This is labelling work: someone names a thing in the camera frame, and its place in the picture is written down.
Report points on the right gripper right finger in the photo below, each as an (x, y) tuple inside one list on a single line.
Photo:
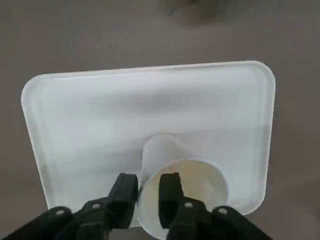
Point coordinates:
[(172, 195)]

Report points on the white disposable paper cup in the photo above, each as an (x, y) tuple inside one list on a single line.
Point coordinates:
[(202, 178)]

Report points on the white rectangular tray mat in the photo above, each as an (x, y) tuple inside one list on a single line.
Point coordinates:
[(125, 112)]

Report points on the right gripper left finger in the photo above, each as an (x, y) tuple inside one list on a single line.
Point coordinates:
[(120, 200)]

